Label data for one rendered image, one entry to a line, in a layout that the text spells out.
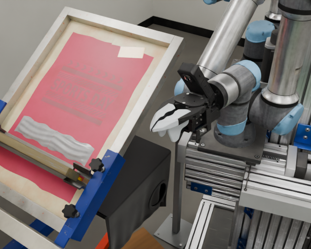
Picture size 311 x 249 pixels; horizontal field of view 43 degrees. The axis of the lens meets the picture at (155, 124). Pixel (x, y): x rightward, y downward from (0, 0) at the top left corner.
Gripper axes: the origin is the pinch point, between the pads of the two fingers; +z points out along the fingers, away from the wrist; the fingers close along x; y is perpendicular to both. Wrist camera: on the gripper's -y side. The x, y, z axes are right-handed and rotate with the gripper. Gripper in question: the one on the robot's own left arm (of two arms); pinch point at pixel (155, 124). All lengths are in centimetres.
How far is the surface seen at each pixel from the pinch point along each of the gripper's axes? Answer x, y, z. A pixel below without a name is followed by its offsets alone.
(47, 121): 73, 31, -12
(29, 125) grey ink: 78, 32, -8
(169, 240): 82, 157, -77
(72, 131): 60, 32, -15
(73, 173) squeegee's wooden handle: 44, 35, -3
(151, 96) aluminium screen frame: 39, 21, -36
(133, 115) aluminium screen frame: 40, 25, -28
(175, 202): 80, 128, -84
